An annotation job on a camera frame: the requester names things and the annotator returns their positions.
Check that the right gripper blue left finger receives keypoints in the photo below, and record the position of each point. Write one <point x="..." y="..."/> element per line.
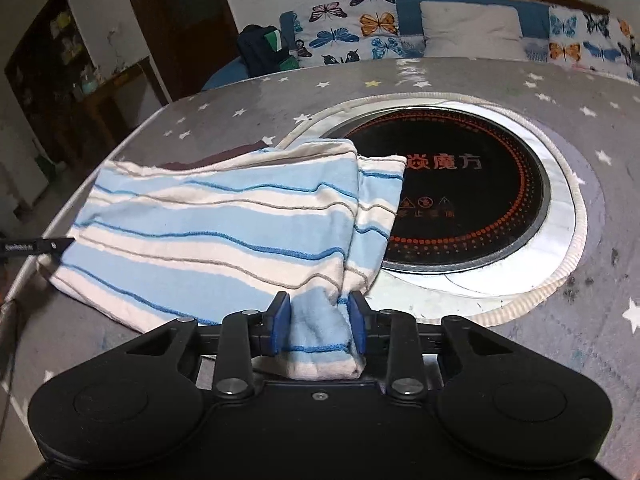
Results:
<point x="243" y="336"/>

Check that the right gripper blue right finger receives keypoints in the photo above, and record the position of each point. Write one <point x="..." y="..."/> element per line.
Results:
<point x="394" y="335"/>

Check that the blue white striped shirt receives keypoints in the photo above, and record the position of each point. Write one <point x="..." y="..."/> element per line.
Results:
<point x="151" y="244"/>

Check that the round induction cooktop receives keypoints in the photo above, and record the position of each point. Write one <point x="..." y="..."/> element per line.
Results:
<point x="491" y="221"/>

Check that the wooden side table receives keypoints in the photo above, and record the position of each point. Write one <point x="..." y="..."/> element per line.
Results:
<point x="123" y="102"/>

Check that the dark bookshelf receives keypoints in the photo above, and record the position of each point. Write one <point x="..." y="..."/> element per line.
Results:
<point x="44" y="73"/>

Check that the grey star tablecloth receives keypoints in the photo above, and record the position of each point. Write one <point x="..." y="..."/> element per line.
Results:
<point x="593" y="119"/>

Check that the dark wooden door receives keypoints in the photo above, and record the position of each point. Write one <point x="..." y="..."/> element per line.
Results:
<point x="189" y="40"/>

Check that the dark backpack on sofa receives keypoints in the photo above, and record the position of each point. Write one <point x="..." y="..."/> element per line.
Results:
<point x="265" y="51"/>

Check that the butterfly pillow left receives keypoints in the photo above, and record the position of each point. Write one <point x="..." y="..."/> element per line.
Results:
<point x="347" y="31"/>

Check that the butterfly pillow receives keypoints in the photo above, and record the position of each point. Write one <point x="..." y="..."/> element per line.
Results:
<point x="598" y="43"/>
<point x="347" y="31"/>

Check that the plain beige cushion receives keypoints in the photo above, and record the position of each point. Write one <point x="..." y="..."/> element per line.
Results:
<point x="468" y="30"/>

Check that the blue sofa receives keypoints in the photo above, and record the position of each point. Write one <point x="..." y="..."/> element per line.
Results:
<point x="534" y="24"/>

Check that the butterfly pillow right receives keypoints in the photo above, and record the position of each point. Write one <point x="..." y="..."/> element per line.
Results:
<point x="598" y="43"/>

